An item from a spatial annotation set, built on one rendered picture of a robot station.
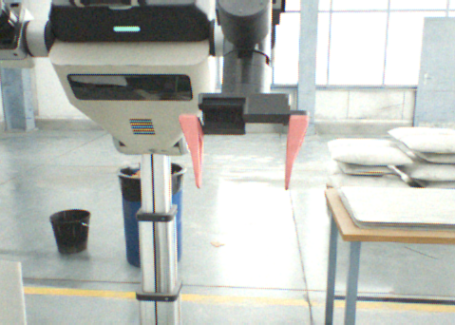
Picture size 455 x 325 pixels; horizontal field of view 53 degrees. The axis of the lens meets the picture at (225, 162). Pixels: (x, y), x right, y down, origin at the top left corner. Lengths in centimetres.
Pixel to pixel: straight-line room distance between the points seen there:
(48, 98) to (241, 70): 924
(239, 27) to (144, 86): 65
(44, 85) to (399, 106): 678
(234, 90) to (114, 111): 73
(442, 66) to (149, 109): 825
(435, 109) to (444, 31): 137
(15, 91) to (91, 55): 861
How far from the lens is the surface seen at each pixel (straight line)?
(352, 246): 186
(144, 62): 109
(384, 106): 904
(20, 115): 976
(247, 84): 52
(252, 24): 49
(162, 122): 121
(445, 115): 931
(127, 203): 313
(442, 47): 919
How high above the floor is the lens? 140
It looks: 13 degrees down
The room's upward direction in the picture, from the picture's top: straight up
